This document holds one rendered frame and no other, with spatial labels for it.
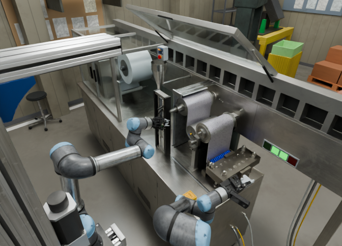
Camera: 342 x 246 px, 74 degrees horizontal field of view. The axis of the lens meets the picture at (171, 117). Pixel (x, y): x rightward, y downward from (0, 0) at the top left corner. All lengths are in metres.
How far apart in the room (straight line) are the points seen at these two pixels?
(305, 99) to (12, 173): 1.34
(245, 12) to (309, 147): 2.55
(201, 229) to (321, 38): 6.82
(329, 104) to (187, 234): 0.96
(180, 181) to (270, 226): 1.33
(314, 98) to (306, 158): 0.37
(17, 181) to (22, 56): 0.26
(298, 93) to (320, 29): 5.94
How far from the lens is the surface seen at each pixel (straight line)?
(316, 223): 2.99
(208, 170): 1.65
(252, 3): 3.66
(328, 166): 1.55
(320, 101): 1.42
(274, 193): 3.06
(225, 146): 1.75
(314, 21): 7.39
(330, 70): 6.19
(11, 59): 0.57
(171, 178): 1.73
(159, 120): 1.46
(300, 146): 1.57
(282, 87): 1.50
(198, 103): 1.69
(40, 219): 0.70
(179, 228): 0.91
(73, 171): 1.13
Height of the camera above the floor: 2.17
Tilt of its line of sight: 33 degrees down
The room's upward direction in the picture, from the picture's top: straight up
